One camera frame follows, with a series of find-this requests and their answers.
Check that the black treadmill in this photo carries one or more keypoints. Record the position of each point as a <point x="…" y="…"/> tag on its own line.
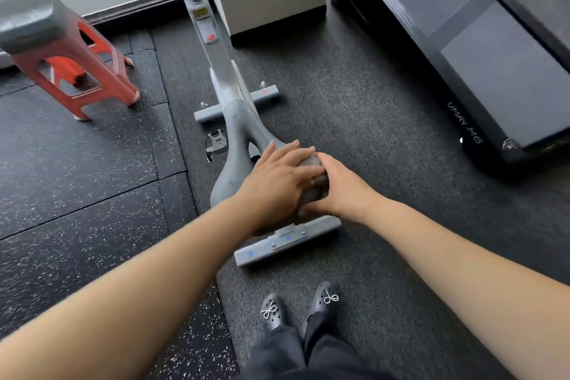
<point x="490" y="59"/>

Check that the gray bike pedal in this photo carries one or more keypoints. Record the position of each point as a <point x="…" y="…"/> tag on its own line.
<point x="216" y="143"/>

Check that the gray stool cushion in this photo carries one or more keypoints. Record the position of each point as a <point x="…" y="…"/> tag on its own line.
<point x="35" y="21"/>

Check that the person's right thumb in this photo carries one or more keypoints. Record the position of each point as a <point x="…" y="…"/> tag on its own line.
<point x="315" y="209"/>

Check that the person's left middle finger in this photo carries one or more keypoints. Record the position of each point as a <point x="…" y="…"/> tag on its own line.
<point x="302" y="156"/>

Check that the gray exercise bike frame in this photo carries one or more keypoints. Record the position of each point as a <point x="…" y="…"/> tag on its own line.
<point x="218" y="59"/>

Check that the person's black left shoe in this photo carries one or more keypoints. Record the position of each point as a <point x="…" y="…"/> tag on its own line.
<point x="272" y="310"/>

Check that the person's left hand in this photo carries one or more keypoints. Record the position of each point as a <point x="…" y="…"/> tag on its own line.
<point x="271" y="183"/>

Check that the person's left forearm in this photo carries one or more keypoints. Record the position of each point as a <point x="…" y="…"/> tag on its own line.
<point x="133" y="295"/>

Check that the person's black right shoe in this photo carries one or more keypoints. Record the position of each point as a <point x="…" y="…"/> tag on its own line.
<point x="324" y="302"/>

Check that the person's black shoe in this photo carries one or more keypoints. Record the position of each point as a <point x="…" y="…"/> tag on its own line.
<point x="324" y="302"/>
<point x="272" y="310"/>

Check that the person's black trousers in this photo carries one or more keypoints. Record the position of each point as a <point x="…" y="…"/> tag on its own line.
<point x="311" y="357"/>

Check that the person's right forearm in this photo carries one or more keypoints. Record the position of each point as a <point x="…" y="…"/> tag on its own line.
<point x="467" y="277"/>

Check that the red plastic stool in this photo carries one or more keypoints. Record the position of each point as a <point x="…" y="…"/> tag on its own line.
<point x="111" y="81"/>

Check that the person's left little finger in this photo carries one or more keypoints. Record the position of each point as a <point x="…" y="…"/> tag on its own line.
<point x="267" y="155"/>

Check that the person's right hand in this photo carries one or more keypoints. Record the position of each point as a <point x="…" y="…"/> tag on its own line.
<point x="352" y="195"/>

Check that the gray bike saddle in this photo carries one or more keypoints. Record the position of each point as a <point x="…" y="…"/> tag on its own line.
<point x="240" y="130"/>

